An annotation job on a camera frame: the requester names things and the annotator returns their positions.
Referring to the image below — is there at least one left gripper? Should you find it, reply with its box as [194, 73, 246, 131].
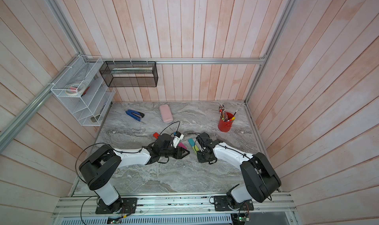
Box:
[160, 145, 190, 159]

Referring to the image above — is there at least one light green block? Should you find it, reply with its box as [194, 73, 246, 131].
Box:
[192, 145, 200, 153]

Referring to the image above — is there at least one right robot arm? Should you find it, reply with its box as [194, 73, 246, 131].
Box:
[196, 132, 282, 210]

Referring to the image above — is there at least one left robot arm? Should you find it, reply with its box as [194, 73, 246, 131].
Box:
[79, 143, 190, 207]

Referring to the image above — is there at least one magenta block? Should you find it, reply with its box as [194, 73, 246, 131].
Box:
[178, 142, 187, 150]

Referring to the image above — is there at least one red pencil cup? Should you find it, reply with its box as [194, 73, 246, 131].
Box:
[218, 112, 235, 132]

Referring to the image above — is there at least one pink eraser case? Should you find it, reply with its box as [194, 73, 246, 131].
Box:
[159, 104, 173, 123]

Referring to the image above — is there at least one blue stapler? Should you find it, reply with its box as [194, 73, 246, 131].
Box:
[125, 109, 145, 121]

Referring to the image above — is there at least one coloured pencils bunch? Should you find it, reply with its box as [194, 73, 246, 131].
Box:
[218, 104, 239, 122]

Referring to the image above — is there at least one black mesh basket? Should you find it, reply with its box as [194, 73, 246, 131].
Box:
[99, 61, 159, 87]

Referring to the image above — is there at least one tape roll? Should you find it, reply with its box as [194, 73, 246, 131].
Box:
[64, 83, 86, 97]

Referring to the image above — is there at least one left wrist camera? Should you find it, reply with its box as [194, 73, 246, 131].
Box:
[156, 131, 184, 149]

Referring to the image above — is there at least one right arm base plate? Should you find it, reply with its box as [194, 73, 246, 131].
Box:
[212, 195, 254, 212]

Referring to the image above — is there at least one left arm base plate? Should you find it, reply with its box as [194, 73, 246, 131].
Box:
[95, 197, 138, 214]

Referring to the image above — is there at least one white wire shelf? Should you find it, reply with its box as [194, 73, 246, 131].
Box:
[51, 55, 115, 126]

